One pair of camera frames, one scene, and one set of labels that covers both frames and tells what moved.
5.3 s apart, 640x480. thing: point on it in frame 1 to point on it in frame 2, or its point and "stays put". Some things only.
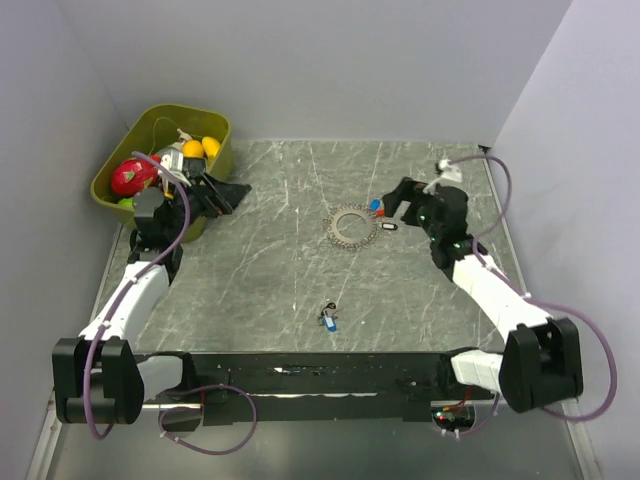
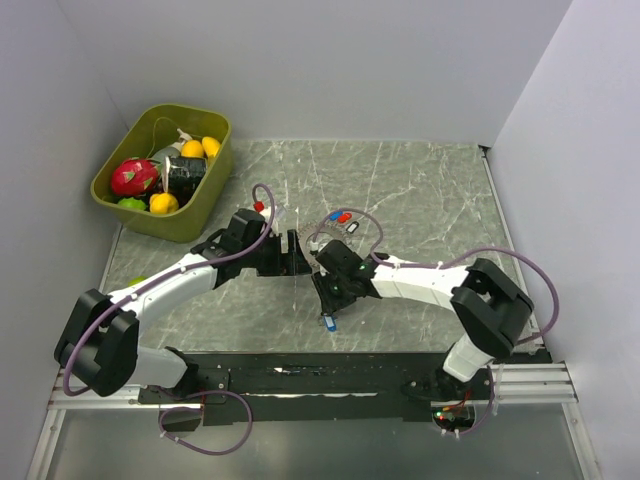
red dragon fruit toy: [131, 176] stays put
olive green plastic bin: [159, 127] stays put
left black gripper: [216, 197] to [285, 264]
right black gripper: [407, 190] to [329, 304]
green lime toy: [127, 202] stays put
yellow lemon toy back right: [211, 146] stays put
